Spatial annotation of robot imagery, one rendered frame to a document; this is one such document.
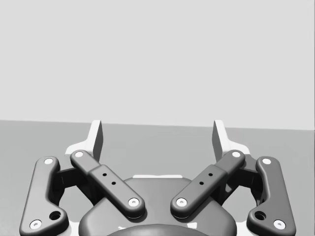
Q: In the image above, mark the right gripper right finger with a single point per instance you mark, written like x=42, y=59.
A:
x=209, y=182

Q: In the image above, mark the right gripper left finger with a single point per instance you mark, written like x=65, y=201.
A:
x=105, y=182

